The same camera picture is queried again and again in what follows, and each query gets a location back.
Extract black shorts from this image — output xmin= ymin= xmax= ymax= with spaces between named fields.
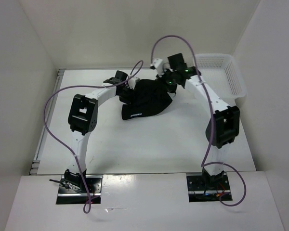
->
xmin=121 ymin=79 xmax=172 ymax=120

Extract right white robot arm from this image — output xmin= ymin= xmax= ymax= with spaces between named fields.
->
xmin=151 ymin=53 xmax=240 ymax=190

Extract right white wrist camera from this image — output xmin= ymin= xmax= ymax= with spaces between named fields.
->
xmin=150 ymin=58 xmax=171 ymax=77

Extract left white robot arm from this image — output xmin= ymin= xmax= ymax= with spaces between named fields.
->
xmin=64 ymin=71 xmax=139 ymax=193

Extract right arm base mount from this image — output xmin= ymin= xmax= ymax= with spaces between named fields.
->
xmin=186 ymin=173 xmax=233 ymax=203

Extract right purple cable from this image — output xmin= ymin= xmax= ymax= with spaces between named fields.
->
xmin=150 ymin=35 xmax=248 ymax=207

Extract white plastic basket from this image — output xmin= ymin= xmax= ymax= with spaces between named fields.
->
xmin=195 ymin=53 xmax=247 ymax=100

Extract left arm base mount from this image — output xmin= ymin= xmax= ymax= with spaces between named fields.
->
xmin=49 ymin=175 xmax=103 ymax=205

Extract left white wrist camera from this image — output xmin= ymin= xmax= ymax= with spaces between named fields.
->
xmin=127 ymin=77 xmax=140 ymax=90

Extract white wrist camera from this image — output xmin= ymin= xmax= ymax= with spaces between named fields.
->
xmin=150 ymin=58 xmax=171 ymax=77
xmin=127 ymin=77 xmax=140 ymax=90

